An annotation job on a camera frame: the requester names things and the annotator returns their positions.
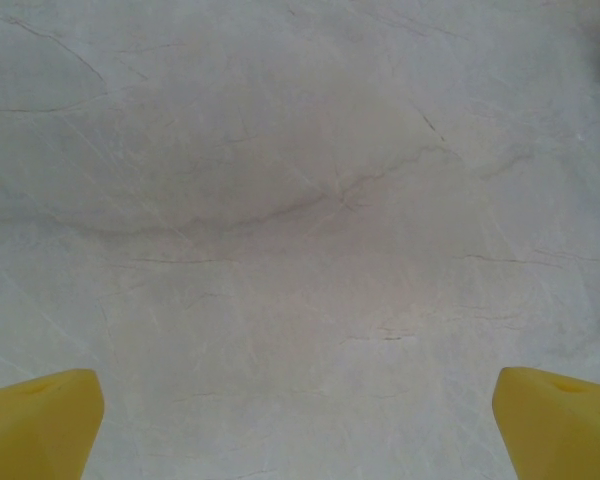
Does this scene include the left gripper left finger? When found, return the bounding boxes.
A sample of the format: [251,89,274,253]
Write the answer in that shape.
[0,368,106,480]

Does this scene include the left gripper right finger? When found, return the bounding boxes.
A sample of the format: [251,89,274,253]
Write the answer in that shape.
[494,366,600,480]

